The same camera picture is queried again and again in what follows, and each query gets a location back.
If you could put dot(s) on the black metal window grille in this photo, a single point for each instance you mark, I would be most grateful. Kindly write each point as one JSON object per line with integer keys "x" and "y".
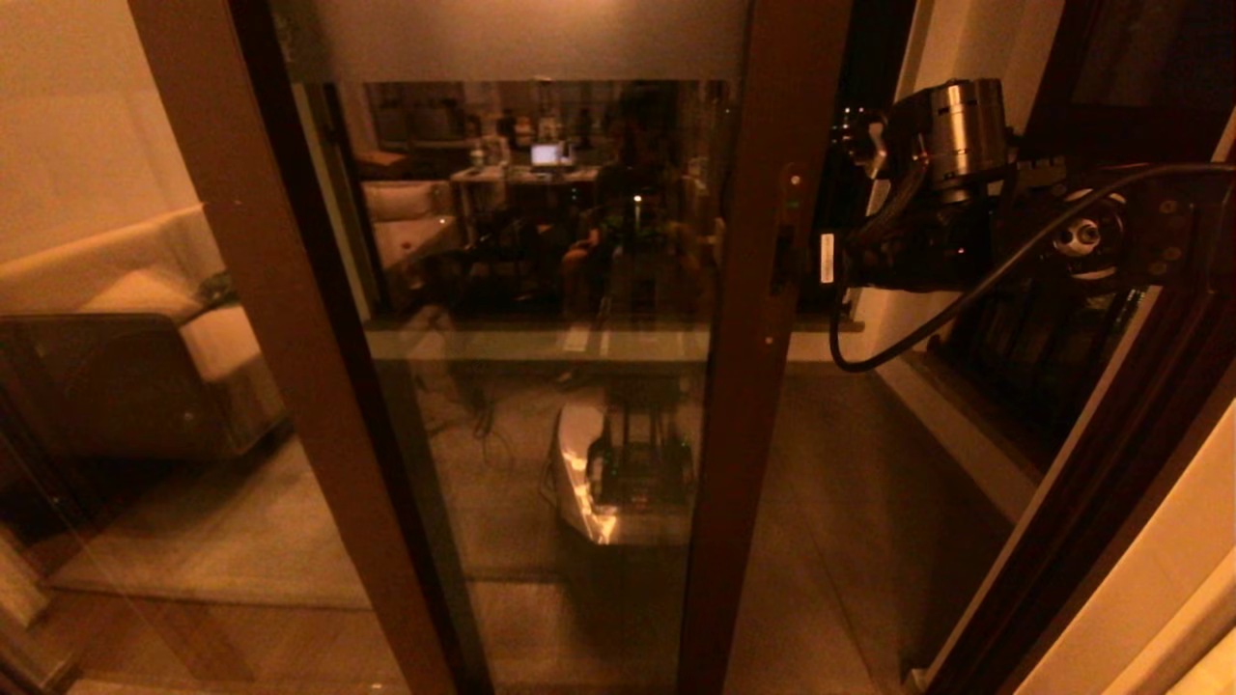
{"x": 1004, "y": 386}

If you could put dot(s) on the dark framed window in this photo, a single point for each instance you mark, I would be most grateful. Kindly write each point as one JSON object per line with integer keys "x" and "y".
{"x": 1130, "y": 48}

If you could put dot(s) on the stone window sill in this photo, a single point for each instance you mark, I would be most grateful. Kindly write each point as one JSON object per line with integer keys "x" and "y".
{"x": 966, "y": 415}

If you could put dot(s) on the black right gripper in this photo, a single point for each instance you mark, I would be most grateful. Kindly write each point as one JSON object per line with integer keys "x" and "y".
{"x": 898, "y": 261}

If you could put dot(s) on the brown framed sliding glass door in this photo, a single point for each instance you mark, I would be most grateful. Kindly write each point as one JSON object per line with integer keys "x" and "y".
{"x": 734, "y": 483}

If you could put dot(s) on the brown framed fixed glass door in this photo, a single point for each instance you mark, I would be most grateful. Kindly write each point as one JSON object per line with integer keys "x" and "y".
{"x": 290, "y": 338}

